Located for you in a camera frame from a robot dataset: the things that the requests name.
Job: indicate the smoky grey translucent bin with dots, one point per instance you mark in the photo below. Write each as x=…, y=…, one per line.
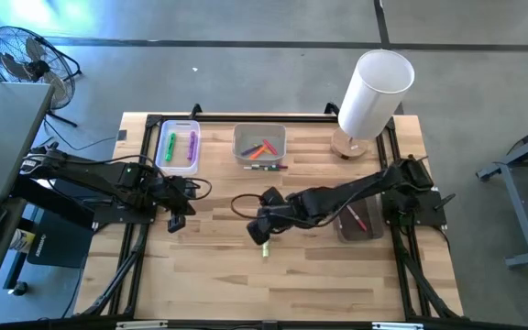
x=369, y=229

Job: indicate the yellow white box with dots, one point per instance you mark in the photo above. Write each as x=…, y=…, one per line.
x=22, y=239

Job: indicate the large purple highlighter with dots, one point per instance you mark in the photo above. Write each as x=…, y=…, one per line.
x=192, y=146

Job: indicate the grey metal stand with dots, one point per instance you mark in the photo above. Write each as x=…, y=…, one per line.
x=520, y=220

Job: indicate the black table frame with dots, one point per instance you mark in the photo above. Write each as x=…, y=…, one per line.
x=268, y=118

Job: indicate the grey desk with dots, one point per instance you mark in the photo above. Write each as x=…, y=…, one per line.
x=3, y=128

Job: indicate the black caster wheel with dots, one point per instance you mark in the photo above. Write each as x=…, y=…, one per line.
x=18, y=289

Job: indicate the light green Sharpie highlighter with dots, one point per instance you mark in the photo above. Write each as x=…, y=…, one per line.
x=266, y=251

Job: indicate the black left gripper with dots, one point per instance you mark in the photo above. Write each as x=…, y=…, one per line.
x=172, y=192

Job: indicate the white shade wooden base lamp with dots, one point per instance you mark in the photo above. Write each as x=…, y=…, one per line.
x=374, y=91

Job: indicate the clear plastic bin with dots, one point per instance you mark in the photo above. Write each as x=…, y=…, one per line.
x=179, y=156

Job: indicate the small purple highlighter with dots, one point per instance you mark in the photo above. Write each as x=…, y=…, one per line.
x=248, y=150

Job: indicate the pink Expo marker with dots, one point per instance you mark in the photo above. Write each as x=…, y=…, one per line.
x=357, y=218

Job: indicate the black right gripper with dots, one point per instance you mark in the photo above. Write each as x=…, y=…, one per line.
x=273, y=213

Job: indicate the small yellow highlighter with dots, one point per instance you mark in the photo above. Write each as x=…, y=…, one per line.
x=268, y=151

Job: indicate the black floor fan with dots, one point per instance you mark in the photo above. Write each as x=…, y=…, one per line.
x=30, y=69

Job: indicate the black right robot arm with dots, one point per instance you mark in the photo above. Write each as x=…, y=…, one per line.
x=360, y=188

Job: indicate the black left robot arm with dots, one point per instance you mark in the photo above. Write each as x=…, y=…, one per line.
x=90, y=172

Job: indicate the white plastic bin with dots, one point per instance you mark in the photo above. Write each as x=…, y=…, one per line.
x=259, y=133

